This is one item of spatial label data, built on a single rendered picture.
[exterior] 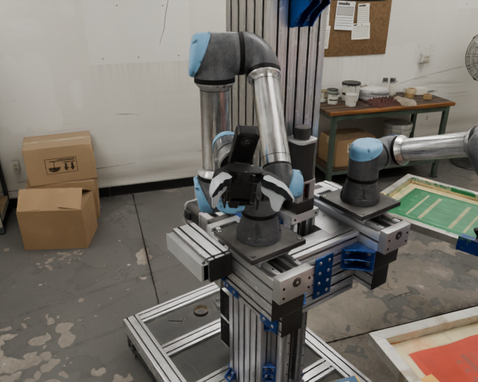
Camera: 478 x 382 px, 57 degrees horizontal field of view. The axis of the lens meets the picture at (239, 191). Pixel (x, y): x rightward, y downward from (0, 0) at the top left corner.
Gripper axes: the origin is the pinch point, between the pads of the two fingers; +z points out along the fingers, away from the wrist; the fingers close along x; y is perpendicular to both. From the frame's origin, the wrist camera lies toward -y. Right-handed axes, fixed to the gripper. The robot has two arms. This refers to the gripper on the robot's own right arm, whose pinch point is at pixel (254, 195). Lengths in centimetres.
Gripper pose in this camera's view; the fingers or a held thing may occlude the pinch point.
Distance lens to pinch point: 79.3
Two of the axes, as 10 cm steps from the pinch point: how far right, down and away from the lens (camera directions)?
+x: -9.8, -0.6, -2.0
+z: 1.6, 4.1, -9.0
